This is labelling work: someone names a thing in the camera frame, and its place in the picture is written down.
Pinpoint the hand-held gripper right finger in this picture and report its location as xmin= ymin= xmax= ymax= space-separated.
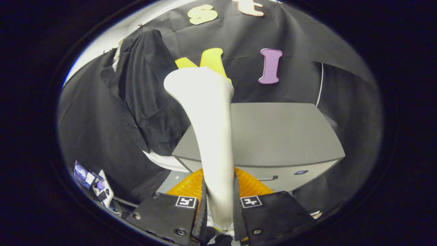
xmin=233 ymin=167 xmax=316 ymax=244

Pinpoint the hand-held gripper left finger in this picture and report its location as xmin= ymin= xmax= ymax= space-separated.
xmin=126 ymin=167 xmax=208 ymax=246

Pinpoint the white garment steamer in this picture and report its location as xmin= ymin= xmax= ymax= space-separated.
xmin=163 ymin=66 xmax=235 ymax=228

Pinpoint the black suit jacket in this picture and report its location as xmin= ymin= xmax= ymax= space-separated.
xmin=100 ymin=29 xmax=192 ymax=157

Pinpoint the grey cabinet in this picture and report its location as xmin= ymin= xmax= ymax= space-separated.
xmin=171 ymin=102 xmax=346 ymax=193

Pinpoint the black backdrop cloth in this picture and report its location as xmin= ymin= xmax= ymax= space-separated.
xmin=56 ymin=0 xmax=384 ymax=212

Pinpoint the white cable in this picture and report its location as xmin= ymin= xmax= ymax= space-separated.
xmin=316 ymin=63 xmax=324 ymax=107

